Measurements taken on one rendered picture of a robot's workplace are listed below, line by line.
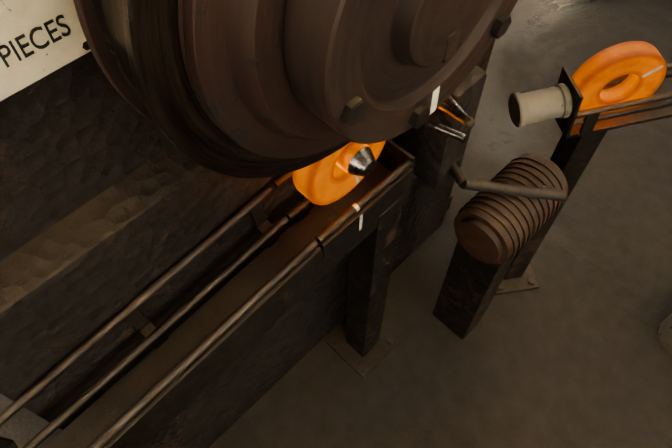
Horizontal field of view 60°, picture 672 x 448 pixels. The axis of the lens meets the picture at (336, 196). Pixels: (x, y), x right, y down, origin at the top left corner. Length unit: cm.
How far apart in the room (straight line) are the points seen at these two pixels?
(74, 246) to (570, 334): 125
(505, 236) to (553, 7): 149
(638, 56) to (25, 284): 91
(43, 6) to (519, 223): 84
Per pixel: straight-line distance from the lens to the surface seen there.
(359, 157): 73
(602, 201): 187
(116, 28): 44
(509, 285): 162
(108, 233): 67
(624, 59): 105
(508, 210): 109
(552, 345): 159
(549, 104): 105
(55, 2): 53
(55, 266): 67
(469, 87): 89
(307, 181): 71
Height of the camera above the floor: 141
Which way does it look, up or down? 56 degrees down
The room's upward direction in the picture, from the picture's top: straight up
